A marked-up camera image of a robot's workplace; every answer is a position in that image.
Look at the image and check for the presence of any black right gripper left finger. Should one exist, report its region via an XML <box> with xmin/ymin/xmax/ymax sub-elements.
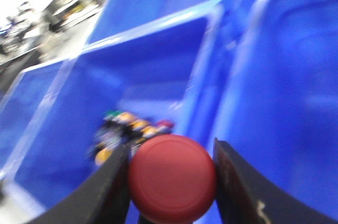
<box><xmin>28</xmin><ymin>145</ymin><xmax>130</xmax><ymax>223</ymax></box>

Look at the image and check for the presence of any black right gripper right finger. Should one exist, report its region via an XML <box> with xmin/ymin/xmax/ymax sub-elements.
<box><xmin>213</xmin><ymin>138</ymin><xmax>337</xmax><ymax>223</ymax></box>

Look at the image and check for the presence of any red mushroom push button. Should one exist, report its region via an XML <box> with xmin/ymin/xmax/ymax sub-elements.
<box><xmin>128</xmin><ymin>134</ymin><xmax>217</xmax><ymax>223</ymax></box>

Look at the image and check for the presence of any blue crate front right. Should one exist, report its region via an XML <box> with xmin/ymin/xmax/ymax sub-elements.
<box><xmin>184</xmin><ymin>0</ymin><xmax>338</xmax><ymax>224</ymax></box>

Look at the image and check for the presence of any blue crate front left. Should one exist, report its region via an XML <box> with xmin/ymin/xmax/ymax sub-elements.
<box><xmin>1</xmin><ymin>7</ymin><xmax>222</xmax><ymax>223</ymax></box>

